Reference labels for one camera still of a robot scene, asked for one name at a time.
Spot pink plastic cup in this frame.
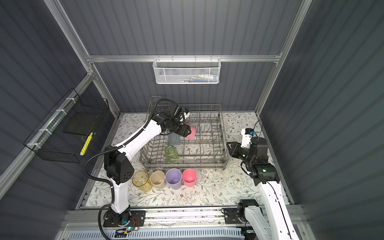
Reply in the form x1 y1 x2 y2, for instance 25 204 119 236
182 169 197 188
186 126 196 140

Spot blue transparent cup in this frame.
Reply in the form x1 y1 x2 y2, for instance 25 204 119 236
168 133 181 146

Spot green transparent cup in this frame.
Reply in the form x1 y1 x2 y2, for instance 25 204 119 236
165 146 179 164

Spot purple plastic cup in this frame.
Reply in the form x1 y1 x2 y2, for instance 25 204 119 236
165 169 182 190

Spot beige plastic cup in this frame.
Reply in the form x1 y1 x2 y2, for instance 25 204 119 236
150 171 166 189

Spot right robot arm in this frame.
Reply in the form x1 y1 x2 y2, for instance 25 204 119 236
227 137 299 240

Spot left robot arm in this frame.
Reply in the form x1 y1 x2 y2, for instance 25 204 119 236
83 99 196 227

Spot floral table mat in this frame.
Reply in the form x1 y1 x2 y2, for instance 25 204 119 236
85 111 281 208

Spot items in white basket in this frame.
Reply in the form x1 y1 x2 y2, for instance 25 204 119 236
179 74 219 84

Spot yellow transparent cup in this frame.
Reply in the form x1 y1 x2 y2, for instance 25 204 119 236
132 171 153 193

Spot yellow brush in basket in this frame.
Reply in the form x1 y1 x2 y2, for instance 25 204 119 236
80 132 94 156

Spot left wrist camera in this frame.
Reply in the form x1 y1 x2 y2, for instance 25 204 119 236
179 108 190 122

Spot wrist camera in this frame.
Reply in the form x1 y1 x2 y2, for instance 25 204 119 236
179 108 190 122
241 128 255 149

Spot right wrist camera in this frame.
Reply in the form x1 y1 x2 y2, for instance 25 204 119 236
241 128 255 149

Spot grey wire dish rack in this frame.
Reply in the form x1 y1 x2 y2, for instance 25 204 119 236
139 104 228 171

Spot white mesh wall basket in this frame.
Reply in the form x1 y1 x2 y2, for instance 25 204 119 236
153 59 222 85

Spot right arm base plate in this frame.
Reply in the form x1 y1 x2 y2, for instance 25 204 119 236
224 206 266 225

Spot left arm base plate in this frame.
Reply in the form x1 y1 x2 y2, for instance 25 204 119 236
103 209 147 228

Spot black wire wall basket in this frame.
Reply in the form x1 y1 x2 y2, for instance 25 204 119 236
24 91 110 164

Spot aluminium mounting rail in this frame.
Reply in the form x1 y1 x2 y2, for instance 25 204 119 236
61 205 307 229

